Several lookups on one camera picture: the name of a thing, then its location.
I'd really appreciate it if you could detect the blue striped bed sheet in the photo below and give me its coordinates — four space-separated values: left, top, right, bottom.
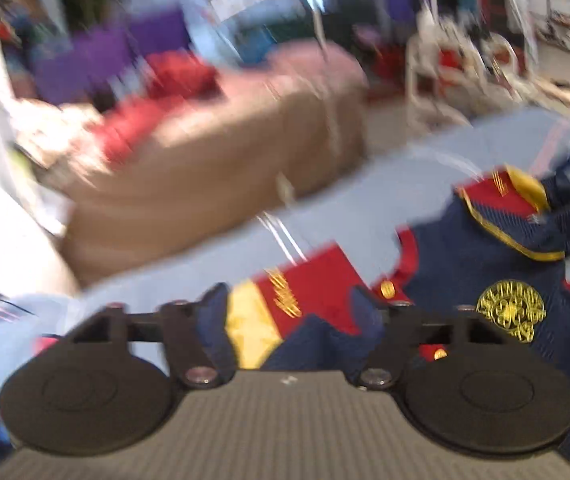
0 109 570 461

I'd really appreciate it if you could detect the brown covered bed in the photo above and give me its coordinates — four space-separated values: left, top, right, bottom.
61 40 367 286

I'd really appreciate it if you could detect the purple cloth covered table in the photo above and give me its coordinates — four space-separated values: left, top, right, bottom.
34 6 191 105

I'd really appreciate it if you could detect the red jacket on bed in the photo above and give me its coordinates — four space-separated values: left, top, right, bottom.
89 51 219 164

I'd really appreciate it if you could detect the navy red knit sweater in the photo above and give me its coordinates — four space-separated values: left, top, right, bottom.
196 156 570 463

